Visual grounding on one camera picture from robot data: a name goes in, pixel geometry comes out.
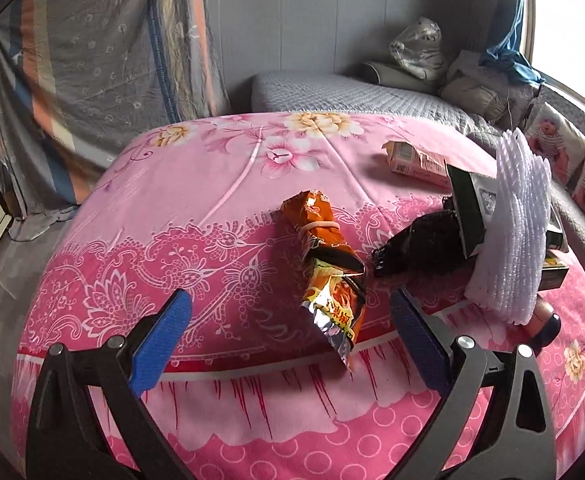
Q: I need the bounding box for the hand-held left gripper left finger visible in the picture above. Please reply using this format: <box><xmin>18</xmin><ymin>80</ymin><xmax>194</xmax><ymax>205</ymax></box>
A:
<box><xmin>25</xmin><ymin>289</ymin><xmax>196</xmax><ymax>480</ymax></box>

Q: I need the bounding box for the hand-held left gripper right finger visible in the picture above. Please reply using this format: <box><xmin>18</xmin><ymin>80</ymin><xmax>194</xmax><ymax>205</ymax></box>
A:
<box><xmin>391</xmin><ymin>287</ymin><xmax>559</xmax><ymax>480</ymax></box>

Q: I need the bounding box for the orange snack bag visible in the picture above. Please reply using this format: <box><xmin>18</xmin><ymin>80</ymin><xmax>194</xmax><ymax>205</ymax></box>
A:
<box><xmin>280</xmin><ymin>189</ymin><xmax>368</xmax><ymax>372</ymax></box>

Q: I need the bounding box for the white green medicine box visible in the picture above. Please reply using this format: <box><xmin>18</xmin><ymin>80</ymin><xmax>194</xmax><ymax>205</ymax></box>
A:
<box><xmin>537</xmin><ymin>204</ymin><xmax>571</xmax><ymax>292</ymax></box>

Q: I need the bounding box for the tan bottle with dark cap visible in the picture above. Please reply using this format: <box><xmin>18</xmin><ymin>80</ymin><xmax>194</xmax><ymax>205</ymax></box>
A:
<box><xmin>522</xmin><ymin>296</ymin><xmax>562</xmax><ymax>356</ymax></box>

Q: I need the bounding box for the black and white box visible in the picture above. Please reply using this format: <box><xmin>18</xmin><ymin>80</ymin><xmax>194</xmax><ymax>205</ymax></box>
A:
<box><xmin>445</xmin><ymin>162</ymin><xmax>499</xmax><ymax>261</ymax></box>

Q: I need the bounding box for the pink floral blanket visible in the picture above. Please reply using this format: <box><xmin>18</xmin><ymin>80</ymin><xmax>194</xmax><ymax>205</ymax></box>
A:
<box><xmin>10</xmin><ymin>112</ymin><xmax>585</xmax><ymax>480</ymax></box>

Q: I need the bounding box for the stack of white foam nets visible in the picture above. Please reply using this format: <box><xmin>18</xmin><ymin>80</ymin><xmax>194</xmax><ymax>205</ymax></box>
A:
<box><xmin>465</xmin><ymin>127</ymin><xmax>553</xmax><ymax>328</ymax></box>

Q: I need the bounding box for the pink torn paper carton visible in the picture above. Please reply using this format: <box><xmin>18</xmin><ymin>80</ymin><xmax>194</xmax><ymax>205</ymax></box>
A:
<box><xmin>382</xmin><ymin>140</ymin><xmax>453</xmax><ymax>190</ymax></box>

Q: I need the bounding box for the beige pillow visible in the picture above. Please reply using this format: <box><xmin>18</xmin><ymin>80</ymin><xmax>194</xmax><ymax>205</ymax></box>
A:
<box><xmin>439</xmin><ymin>50</ymin><xmax>538</xmax><ymax>123</ymax></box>

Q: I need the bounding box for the grey pillow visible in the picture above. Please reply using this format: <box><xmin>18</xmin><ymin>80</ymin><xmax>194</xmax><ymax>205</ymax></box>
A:
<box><xmin>359</xmin><ymin>61</ymin><xmax>440</xmax><ymax>95</ymax></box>

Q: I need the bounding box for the grey striped hanging cloth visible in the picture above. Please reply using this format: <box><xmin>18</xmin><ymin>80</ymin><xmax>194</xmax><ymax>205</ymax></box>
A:
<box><xmin>0</xmin><ymin>0</ymin><xmax>230</xmax><ymax>211</ymax></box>

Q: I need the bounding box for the tiger plush in plastic bag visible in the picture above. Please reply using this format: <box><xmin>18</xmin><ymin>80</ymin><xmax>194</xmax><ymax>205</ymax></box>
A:
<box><xmin>389</xmin><ymin>16</ymin><xmax>448</xmax><ymax>81</ymax></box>

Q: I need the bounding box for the blue curtain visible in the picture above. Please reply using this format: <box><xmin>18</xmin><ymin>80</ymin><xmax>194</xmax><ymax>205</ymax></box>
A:
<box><xmin>479</xmin><ymin>0</ymin><xmax>545</xmax><ymax>86</ymax></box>

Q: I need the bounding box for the window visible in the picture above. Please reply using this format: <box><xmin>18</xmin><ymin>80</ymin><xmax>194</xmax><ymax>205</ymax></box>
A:
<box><xmin>519</xmin><ymin>0</ymin><xmax>585</xmax><ymax>111</ymax></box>

